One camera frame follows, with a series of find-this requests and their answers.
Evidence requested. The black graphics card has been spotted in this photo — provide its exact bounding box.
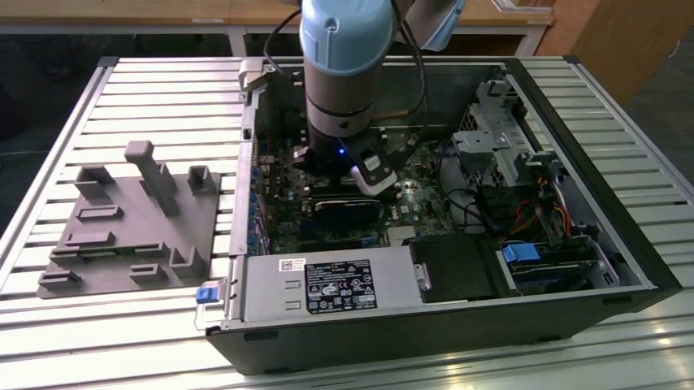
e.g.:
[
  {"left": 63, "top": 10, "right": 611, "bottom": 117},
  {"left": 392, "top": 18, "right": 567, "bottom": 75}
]
[{"left": 311, "top": 194, "right": 384, "bottom": 227}]

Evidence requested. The green motherboard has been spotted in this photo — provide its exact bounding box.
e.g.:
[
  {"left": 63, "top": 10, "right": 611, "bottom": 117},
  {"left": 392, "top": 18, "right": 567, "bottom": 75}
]
[{"left": 254, "top": 121, "right": 478, "bottom": 255}]

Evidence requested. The silver chipset heatsink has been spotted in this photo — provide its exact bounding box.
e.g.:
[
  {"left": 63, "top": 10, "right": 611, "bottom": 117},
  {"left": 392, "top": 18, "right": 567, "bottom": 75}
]
[{"left": 387, "top": 226, "right": 422, "bottom": 245}]

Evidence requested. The silver metal drive cage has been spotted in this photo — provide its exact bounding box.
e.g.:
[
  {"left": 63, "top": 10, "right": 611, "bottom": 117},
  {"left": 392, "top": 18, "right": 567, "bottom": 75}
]
[{"left": 450, "top": 79, "right": 569, "bottom": 190}]

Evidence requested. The grey power supply unit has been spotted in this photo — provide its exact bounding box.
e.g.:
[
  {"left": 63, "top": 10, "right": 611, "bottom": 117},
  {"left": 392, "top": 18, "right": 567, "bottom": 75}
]
[{"left": 240, "top": 245, "right": 430, "bottom": 322}]

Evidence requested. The black plastic disk bay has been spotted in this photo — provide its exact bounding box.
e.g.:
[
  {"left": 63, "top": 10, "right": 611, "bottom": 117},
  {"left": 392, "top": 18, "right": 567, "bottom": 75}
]
[{"left": 406, "top": 234, "right": 517, "bottom": 304}]

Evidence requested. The grey parts rack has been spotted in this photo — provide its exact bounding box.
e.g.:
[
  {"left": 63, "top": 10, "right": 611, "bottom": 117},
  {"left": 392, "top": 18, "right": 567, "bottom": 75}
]
[{"left": 35, "top": 140, "right": 223, "bottom": 301}]

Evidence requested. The blue disk carrier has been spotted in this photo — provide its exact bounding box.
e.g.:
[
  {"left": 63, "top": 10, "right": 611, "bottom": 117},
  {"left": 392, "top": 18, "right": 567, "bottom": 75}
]
[{"left": 501, "top": 242, "right": 542, "bottom": 265}]

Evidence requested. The black PC case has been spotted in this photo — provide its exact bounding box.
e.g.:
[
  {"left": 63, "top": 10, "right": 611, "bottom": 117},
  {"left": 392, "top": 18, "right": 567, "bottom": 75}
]
[{"left": 204, "top": 55, "right": 683, "bottom": 377}]

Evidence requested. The green RAM stick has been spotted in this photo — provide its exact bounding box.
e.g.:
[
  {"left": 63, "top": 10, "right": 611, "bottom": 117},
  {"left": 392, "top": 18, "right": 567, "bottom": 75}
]
[{"left": 77, "top": 246, "right": 164, "bottom": 260}]

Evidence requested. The wooden desk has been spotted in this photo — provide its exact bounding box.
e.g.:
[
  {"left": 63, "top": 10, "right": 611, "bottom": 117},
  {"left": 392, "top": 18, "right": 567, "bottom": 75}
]
[{"left": 0, "top": 0, "right": 558, "bottom": 58}]

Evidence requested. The wooden cabinet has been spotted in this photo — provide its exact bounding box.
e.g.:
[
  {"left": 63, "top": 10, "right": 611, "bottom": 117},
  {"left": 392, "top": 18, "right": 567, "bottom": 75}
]
[{"left": 534, "top": 0, "right": 694, "bottom": 106}]

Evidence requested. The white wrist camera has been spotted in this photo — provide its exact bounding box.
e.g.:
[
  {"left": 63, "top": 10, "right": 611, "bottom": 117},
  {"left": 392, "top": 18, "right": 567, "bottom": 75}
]
[{"left": 350, "top": 148, "right": 402, "bottom": 197}]

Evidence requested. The black camera cable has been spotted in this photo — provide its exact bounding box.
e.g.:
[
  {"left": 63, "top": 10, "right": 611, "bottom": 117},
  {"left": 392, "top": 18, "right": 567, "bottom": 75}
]
[
  {"left": 263, "top": 6, "right": 304, "bottom": 79},
  {"left": 390, "top": 0, "right": 431, "bottom": 119}
]

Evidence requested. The yellow power wire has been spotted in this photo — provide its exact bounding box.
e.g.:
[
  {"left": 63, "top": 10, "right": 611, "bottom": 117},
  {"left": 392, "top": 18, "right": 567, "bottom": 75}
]
[{"left": 509, "top": 205, "right": 543, "bottom": 237}]

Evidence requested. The orange power wire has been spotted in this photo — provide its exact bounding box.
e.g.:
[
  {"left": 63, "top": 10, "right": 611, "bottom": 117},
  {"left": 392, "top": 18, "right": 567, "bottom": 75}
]
[{"left": 551, "top": 202, "right": 577, "bottom": 239}]

